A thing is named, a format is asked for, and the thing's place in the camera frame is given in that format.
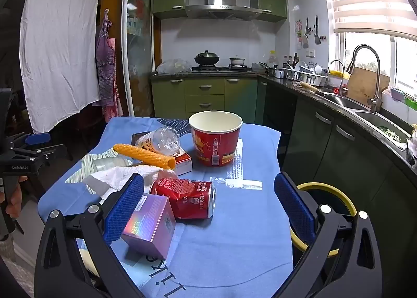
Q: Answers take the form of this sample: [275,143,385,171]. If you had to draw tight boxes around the black wok with lid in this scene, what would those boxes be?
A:
[194,50,220,66]

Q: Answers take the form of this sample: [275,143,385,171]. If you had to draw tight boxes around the red soda can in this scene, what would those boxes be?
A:
[150,178,216,220]

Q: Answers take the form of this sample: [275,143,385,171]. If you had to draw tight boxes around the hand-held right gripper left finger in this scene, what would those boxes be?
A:
[34,172,145,298]

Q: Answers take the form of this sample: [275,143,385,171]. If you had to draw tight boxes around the kitchen window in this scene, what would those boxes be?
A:
[339,32,417,96]

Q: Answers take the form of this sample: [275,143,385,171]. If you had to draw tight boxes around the red and white small box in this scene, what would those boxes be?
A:
[169,150,193,176]

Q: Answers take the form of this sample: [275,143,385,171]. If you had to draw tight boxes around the dark green base cabinet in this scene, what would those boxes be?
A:
[257,76,417,298]

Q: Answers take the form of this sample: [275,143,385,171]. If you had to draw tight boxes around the iridescent pink box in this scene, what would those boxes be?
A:
[121,193,176,261]

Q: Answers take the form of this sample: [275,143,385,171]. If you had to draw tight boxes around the black case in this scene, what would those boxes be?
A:
[131,132,152,147]

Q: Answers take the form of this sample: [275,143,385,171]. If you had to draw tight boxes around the black bin with yellow rim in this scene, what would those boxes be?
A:
[288,182,358,258]

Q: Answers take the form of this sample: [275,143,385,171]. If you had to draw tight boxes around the small steel faucet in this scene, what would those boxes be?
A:
[330,59,345,96]

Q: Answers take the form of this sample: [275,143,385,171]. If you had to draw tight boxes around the person's left hand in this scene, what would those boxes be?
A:
[0,176,29,218]

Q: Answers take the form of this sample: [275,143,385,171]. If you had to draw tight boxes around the clear plastic bag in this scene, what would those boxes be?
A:
[156,58,193,74]

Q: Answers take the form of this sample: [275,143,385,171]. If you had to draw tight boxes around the blue printed tablecloth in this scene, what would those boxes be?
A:
[37,117,294,298]

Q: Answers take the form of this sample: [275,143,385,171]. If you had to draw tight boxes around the purple and green sill container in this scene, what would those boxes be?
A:
[389,88,417,104]

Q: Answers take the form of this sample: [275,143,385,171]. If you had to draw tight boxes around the black gas stove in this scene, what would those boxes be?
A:
[192,65,253,72]

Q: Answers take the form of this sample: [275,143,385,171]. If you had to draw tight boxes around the small white bottle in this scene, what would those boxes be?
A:
[92,155,134,171]

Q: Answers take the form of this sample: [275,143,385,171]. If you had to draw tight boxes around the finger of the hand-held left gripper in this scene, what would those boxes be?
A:
[7,133,52,155]
[15,144,68,168]

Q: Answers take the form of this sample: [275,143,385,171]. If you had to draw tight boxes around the wooden handle kitchen knife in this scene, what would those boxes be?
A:
[300,82,324,94]

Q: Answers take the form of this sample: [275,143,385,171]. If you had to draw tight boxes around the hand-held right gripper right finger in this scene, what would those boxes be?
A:
[274,172,383,298]

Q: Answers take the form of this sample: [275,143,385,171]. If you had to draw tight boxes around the red paper bowl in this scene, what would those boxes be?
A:
[188,111,243,167]

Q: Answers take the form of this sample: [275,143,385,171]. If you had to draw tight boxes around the tall steel faucet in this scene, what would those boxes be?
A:
[347,44,382,113]

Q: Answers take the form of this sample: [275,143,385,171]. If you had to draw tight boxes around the white tissue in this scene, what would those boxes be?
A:
[82,164,178,201]

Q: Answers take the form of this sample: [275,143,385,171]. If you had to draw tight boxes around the yellow oil bottle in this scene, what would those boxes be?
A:
[266,50,280,69]

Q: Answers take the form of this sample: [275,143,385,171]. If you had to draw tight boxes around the wooden cutting board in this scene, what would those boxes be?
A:
[346,66,390,106]

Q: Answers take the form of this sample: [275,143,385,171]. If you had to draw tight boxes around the glass sliding door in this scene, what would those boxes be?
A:
[122,0,155,118]

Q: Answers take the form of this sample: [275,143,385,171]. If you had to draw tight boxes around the purple checked apron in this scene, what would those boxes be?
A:
[95,9,124,123]

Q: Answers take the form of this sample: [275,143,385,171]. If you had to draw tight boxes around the white dish rack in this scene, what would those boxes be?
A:
[283,61,329,87]

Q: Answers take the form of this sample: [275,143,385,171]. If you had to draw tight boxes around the clear plastic bottle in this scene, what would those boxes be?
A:
[135,126,181,157]

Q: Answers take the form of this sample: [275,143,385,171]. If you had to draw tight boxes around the steel double sink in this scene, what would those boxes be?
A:
[321,93,413,142]

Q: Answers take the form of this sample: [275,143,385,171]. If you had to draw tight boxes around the light green base cabinet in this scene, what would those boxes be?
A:
[150,76,266,119]

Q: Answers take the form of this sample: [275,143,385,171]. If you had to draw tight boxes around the white hanging sheet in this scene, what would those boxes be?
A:
[20,0,106,134]

